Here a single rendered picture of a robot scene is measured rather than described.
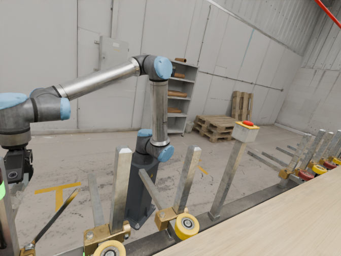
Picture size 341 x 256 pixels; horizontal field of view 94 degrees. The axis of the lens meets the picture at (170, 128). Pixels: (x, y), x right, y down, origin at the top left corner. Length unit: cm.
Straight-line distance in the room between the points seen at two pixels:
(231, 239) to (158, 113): 74
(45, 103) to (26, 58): 236
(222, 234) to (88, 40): 294
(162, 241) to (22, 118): 70
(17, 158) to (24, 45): 242
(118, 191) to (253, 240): 47
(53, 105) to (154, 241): 67
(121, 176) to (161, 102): 63
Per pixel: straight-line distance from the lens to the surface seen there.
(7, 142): 76
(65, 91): 87
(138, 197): 153
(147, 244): 81
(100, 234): 63
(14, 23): 309
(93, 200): 73
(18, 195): 79
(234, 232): 69
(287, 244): 78
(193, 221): 64
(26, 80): 312
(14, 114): 72
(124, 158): 44
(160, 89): 98
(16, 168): 76
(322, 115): 799
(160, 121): 106
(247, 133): 71
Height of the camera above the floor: 137
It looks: 19 degrees down
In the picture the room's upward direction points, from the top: 12 degrees clockwise
